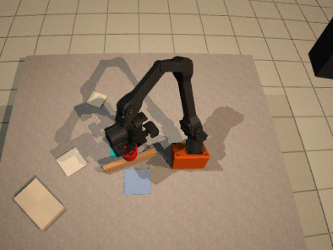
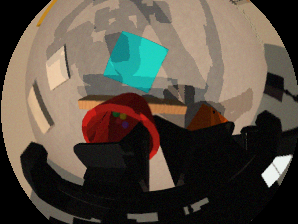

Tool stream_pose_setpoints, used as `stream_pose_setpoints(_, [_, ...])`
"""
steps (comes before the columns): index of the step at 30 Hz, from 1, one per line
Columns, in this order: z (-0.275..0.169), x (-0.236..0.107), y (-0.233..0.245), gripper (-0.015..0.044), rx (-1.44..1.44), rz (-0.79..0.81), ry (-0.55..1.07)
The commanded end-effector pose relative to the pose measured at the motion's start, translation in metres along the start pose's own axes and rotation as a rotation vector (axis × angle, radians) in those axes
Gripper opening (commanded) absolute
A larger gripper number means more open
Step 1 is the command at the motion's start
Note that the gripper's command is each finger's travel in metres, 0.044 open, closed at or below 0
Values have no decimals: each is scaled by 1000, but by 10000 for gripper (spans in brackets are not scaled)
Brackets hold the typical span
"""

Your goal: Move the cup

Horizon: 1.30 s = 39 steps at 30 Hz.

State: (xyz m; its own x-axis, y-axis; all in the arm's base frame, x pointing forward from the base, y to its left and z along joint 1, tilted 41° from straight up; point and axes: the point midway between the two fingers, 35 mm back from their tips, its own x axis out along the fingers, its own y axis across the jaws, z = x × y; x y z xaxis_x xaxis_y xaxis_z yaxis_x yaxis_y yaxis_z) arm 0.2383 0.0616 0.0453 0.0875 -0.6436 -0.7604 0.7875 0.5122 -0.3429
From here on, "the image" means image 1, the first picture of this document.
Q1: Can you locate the red cup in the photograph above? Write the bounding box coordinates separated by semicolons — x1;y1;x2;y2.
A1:
121;144;138;162

